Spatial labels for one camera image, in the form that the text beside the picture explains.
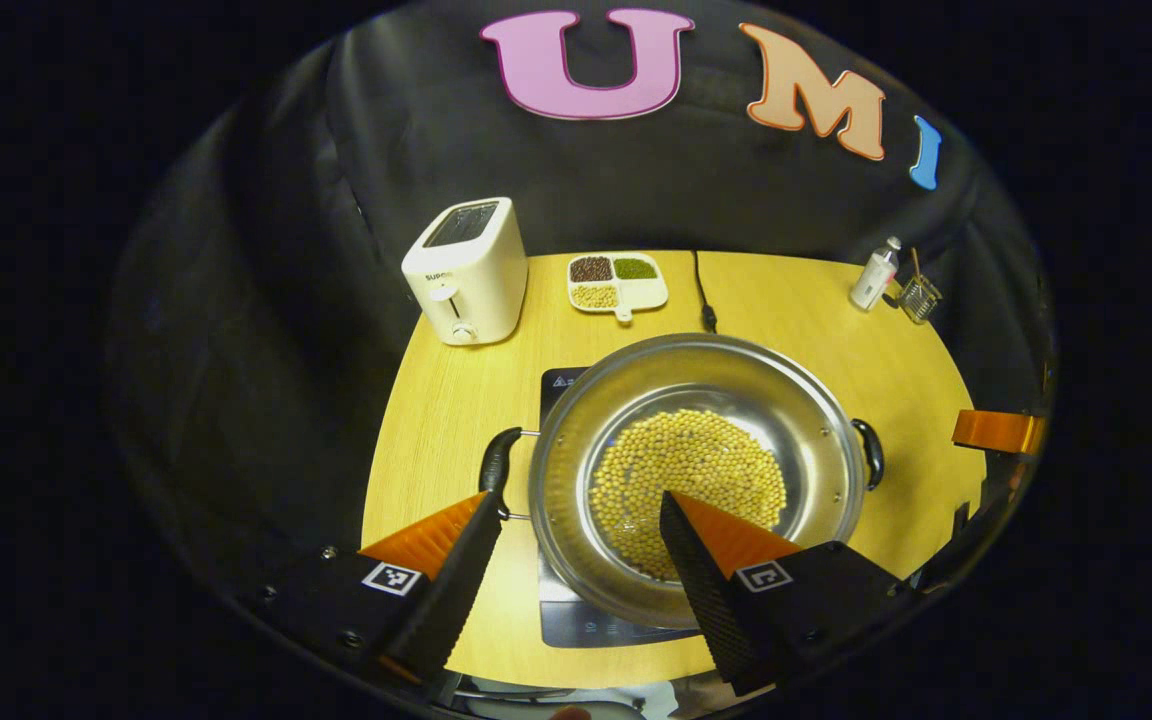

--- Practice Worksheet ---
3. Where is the black power cable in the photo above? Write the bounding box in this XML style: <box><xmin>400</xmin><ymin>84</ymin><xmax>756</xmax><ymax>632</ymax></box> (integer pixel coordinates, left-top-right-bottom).
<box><xmin>691</xmin><ymin>250</ymin><xmax>719</xmax><ymax>334</ymax></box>

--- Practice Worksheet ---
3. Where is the white divided dish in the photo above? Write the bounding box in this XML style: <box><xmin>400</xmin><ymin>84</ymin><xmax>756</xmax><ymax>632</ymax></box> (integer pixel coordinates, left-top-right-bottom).
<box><xmin>566</xmin><ymin>253</ymin><xmax>669</xmax><ymax>323</ymax></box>

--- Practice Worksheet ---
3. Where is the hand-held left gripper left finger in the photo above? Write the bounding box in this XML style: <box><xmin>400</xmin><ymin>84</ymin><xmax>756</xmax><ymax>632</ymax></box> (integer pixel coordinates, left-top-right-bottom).
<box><xmin>256</xmin><ymin>490</ymin><xmax>504</xmax><ymax>686</ymax></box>

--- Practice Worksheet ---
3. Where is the black induction cooktop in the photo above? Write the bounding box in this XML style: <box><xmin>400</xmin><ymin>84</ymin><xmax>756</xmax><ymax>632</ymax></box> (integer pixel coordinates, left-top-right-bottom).
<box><xmin>538</xmin><ymin>366</ymin><xmax>707</xmax><ymax>649</ymax></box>

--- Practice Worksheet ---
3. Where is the white toaster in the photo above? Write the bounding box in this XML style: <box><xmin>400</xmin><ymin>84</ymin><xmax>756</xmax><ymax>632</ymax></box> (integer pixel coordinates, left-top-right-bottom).
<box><xmin>401</xmin><ymin>197</ymin><xmax>529</xmax><ymax>347</ymax></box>

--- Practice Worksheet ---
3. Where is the steel pot with black handles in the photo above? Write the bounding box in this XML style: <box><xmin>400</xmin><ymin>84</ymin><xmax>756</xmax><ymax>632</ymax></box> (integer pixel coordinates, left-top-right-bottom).
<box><xmin>478</xmin><ymin>333</ymin><xmax>885</xmax><ymax>629</ymax></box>

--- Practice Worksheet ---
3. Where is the pile of yellow soybeans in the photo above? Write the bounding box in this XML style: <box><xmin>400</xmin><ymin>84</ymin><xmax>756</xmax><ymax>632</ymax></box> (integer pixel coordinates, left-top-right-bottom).
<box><xmin>589</xmin><ymin>408</ymin><xmax>788</xmax><ymax>583</ymax></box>

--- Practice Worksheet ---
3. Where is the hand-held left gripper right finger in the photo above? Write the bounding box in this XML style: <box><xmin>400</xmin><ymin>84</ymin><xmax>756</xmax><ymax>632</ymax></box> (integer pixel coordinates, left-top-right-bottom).
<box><xmin>659</xmin><ymin>490</ymin><xmax>912</xmax><ymax>698</ymax></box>

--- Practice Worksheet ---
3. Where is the small clear plastic bottle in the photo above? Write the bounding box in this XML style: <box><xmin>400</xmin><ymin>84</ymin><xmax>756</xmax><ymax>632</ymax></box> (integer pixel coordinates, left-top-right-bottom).
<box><xmin>849</xmin><ymin>236</ymin><xmax>903</xmax><ymax>312</ymax></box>

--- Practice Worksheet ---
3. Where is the clear glass cup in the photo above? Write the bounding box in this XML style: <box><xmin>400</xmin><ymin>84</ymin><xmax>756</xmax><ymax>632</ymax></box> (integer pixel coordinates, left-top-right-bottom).
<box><xmin>898</xmin><ymin>275</ymin><xmax>942</xmax><ymax>325</ymax></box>

